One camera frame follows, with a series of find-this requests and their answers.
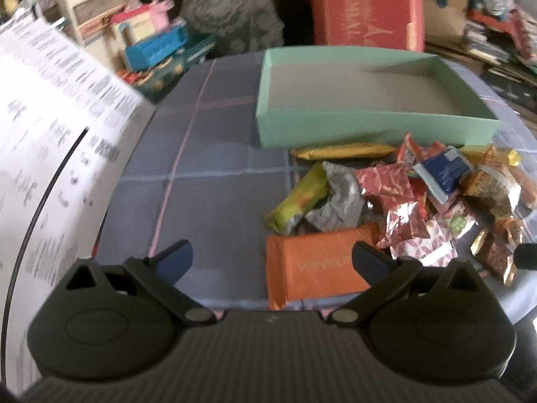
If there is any orange snack packet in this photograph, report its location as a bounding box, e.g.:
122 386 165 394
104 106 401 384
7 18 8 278
266 223 380 310

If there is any dark blue snack packet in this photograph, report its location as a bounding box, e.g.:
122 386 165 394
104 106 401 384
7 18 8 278
413 146 473 204

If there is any brown cardboard box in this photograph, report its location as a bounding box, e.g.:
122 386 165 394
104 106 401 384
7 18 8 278
423 0 468 44

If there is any golden long snack bar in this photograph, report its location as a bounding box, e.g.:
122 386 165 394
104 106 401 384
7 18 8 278
291 142 398 161

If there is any brown gold candy packet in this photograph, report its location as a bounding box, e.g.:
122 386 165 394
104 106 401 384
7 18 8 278
471 217 524 286

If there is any orange brown snack bag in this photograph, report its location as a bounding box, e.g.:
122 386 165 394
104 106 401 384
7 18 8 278
460 145 536 223

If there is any silver purple snack bag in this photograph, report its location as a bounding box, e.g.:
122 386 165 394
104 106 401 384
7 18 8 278
306 161 365 232

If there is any white printed instruction sheet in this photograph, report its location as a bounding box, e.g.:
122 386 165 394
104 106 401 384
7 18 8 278
1 20 155 395

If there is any red Global cardboard box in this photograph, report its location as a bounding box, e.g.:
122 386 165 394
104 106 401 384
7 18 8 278
310 0 425 52

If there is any blue Thomas train toy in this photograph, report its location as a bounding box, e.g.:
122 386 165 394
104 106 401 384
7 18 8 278
468 0 509 21

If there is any pink patterned snack packet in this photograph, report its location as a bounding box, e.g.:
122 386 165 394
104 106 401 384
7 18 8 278
390 218 458 267

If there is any toy kitchen playset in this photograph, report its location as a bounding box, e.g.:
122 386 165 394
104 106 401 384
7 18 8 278
21 0 216 103

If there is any yellow green snack bar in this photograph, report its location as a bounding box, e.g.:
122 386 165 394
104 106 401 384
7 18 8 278
267 162 329 236

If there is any mint green cardboard box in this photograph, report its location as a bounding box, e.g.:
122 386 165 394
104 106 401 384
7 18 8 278
256 46 501 148

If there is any grey lace patterned cushion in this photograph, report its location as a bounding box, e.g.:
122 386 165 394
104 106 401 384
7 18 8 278
180 0 284 56

